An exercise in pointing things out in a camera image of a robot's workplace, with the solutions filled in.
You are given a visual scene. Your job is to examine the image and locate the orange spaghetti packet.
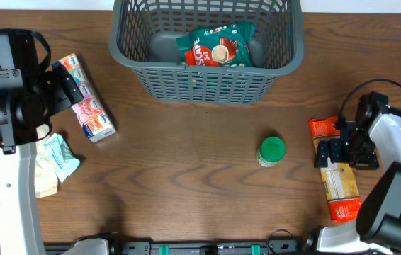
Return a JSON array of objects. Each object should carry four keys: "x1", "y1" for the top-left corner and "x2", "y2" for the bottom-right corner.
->
[{"x1": 309, "y1": 117, "x2": 361, "y2": 223}]

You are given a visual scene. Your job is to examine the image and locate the colourful tissue pack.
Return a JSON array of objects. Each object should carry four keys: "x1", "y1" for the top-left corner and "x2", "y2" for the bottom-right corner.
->
[{"x1": 52, "y1": 53, "x2": 116, "y2": 143}]

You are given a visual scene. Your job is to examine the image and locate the green lid jar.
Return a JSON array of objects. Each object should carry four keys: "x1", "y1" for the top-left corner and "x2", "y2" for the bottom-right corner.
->
[{"x1": 256, "y1": 137, "x2": 286, "y2": 167}]

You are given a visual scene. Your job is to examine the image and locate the light teal small pouch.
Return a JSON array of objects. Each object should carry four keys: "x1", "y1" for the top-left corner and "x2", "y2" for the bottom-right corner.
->
[{"x1": 44, "y1": 133, "x2": 80, "y2": 183}]

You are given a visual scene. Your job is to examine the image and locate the beige grain bag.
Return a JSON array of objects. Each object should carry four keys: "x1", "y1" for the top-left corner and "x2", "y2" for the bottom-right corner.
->
[{"x1": 35, "y1": 137, "x2": 58, "y2": 198}]

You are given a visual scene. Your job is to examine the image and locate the green Nescafe coffee bag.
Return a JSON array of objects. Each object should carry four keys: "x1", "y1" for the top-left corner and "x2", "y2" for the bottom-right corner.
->
[{"x1": 176, "y1": 21, "x2": 256, "y2": 67}]

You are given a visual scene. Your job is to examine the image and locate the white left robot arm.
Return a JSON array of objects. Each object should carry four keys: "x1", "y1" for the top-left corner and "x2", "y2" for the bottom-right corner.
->
[{"x1": 0, "y1": 28, "x2": 83, "y2": 254}]

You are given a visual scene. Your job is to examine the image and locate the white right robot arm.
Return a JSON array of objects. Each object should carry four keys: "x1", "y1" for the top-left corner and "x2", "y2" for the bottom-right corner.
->
[{"x1": 303, "y1": 91, "x2": 401, "y2": 254}]

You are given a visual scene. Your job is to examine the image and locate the grey plastic basket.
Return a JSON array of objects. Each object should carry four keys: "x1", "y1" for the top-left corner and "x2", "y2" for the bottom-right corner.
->
[{"x1": 110, "y1": 0, "x2": 304, "y2": 104}]

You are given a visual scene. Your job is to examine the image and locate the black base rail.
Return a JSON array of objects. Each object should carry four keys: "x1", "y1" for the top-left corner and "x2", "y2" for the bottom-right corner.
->
[{"x1": 43, "y1": 233, "x2": 329, "y2": 255}]

